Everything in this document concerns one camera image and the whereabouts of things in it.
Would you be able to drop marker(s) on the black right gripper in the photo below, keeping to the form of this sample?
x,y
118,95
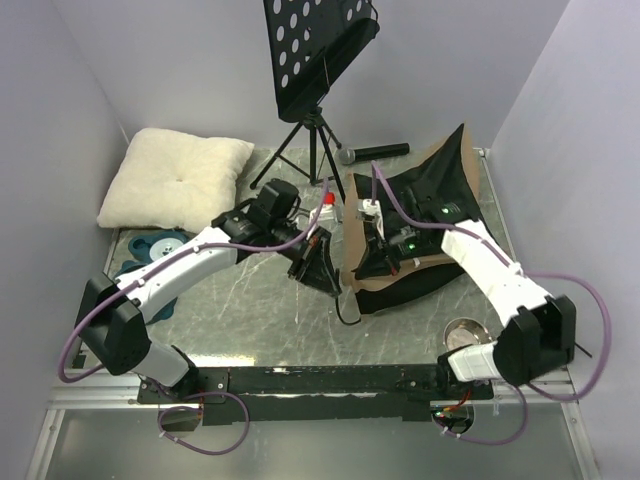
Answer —
x,y
374,263

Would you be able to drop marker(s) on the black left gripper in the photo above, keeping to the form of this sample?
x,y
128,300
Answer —
x,y
314,268

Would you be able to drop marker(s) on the tan pet tent fabric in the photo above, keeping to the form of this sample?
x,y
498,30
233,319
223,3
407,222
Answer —
x,y
444,187

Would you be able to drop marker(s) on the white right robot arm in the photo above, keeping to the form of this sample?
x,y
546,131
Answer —
x,y
538,328

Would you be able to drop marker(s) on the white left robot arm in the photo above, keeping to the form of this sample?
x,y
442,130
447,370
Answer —
x,y
114,313

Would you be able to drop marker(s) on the steel pet bowl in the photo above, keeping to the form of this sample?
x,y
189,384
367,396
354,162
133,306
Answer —
x,y
464,331

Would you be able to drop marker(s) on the teal pet bowl holder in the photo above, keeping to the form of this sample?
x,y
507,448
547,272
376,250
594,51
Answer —
x,y
148,248

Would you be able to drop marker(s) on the black microphone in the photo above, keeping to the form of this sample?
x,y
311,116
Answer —
x,y
349,156

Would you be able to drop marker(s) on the white paw print bowl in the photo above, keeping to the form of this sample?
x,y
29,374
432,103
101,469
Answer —
x,y
164,247

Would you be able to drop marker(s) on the cream white pillow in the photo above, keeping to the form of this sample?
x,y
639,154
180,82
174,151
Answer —
x,y
169,179

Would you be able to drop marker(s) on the black music stand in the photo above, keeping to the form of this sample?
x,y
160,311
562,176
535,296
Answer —
x,y
311,45

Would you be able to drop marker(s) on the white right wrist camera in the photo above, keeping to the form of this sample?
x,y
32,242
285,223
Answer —
x,y
370,210

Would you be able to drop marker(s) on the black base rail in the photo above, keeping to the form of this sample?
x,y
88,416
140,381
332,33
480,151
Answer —
x,y
297,393

